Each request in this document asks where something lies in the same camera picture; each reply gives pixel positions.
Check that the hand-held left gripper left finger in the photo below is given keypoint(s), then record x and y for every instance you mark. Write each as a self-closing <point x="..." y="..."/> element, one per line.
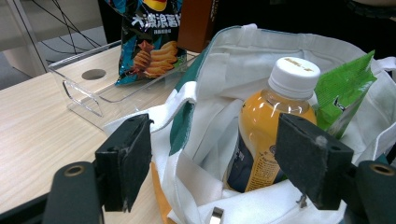
<point x="127" y="161"/>

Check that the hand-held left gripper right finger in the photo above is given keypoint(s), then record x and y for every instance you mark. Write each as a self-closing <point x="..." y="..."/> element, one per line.
<point x="311" y="161"/>

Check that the orange juice bottle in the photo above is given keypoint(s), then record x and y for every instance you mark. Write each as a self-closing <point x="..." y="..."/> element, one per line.
<point x="264" y="124"/>

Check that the clear acrylic tray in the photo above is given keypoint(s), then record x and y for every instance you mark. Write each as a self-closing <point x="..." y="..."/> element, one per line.
<point x="102" y="91"/>

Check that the green snack packet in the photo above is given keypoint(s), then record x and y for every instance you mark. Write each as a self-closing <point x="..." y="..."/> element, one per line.
<point x="342" y="87"/>

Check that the blue potato chips bag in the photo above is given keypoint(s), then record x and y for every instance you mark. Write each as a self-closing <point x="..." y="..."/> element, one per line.
<point x="149" y="37"/>

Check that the white tote bag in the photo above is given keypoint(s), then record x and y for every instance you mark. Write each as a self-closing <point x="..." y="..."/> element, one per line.
<point x="218" y="56"/>

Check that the brown carton box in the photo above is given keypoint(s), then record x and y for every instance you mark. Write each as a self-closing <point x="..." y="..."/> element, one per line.
<point x="196" y="25"/>

